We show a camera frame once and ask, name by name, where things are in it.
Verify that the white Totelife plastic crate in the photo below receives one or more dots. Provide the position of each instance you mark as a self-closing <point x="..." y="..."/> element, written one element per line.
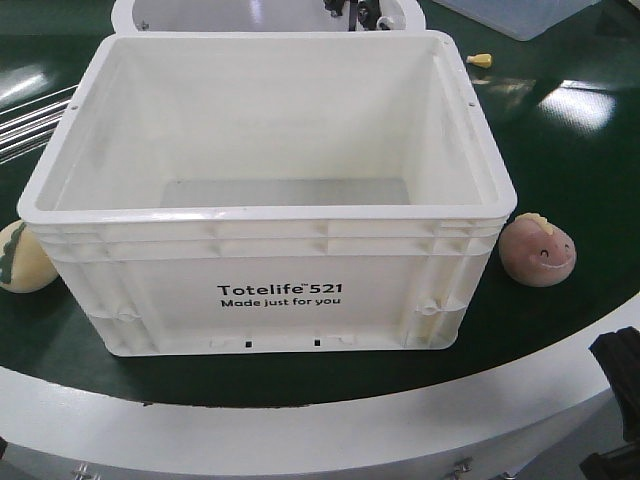
<point x="247" y="193"/>

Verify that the metal latch bracket right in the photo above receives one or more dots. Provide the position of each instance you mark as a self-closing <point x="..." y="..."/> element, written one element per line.
<point x="460" y="469"/>

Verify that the black device at right edge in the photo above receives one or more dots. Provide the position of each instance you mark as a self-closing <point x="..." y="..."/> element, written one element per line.
<point x="618" y="356"/>

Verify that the small yellow bottle-shaped toy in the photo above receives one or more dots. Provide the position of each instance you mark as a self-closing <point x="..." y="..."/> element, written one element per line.
<point x="480" y="60"/>

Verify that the pink plush toy smiling face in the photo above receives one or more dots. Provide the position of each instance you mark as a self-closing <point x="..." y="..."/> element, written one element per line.
<point x="536" y="253"/>

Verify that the metal latch bracket left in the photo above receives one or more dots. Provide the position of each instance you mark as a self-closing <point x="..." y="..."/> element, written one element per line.
<point x="83" y="472"/>

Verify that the metal latch bracket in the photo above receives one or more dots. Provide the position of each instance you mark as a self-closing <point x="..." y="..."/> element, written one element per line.
<point x="460" y="469"/>
<point x="83" y="472"/>

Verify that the silver metal rods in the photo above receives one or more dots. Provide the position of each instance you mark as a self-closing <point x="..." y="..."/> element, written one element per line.
<point x="28" y="126"/>

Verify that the black clamp mechanism at back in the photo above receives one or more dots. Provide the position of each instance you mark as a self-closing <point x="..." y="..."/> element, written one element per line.
<point x="367" y="14"/>

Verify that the yellow plush toy green stripe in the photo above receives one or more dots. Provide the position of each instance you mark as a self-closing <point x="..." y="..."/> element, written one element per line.
<point x="25" y="267"/>

